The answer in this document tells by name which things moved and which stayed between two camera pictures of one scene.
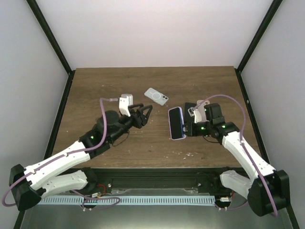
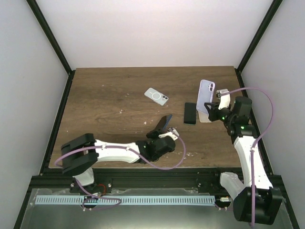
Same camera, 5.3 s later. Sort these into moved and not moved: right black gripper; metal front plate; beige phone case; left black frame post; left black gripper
Moved: right black gripper; beige phone case; left black gripper
Not moved: left black frame post; metal front plate
